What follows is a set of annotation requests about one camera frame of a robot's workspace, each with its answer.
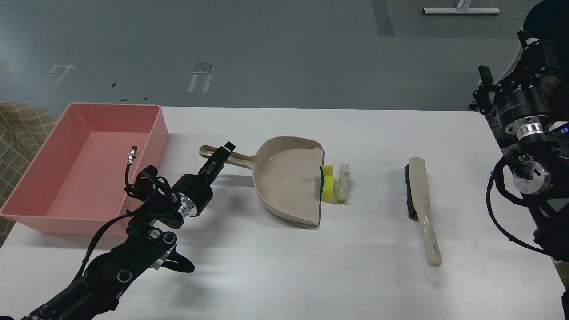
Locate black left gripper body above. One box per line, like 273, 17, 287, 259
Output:
173, 174, 215, 217

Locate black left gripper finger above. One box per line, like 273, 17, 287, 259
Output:
213, 141, 236, 175
198, 148, 225, 178

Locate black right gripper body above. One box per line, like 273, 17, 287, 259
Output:
493, 38, 561, 136

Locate beige plastic dustpan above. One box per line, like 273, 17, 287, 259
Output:
226, 136, 325, 227

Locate beige hand brush black bristles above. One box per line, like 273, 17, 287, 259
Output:
405, 157, 442, 267

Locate yellow green sponge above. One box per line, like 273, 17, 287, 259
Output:
319, 165, 335, 203

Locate white bread slice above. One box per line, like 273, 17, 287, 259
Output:
336, 163, 350, 204

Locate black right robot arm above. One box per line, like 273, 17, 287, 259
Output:
471, 30, 568, 261

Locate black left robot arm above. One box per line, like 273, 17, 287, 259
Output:
26, 142, 235, 320

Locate pink plastic bin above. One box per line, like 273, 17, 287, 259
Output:
1, 103, 169, 236

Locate seated person dark sweater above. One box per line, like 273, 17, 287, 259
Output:
522, 0, 569, 58

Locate white floor stand base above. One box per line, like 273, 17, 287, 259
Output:
422, 0, 501, 16

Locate beige checkered cloth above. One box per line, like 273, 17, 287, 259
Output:
0, 100, 58, 245

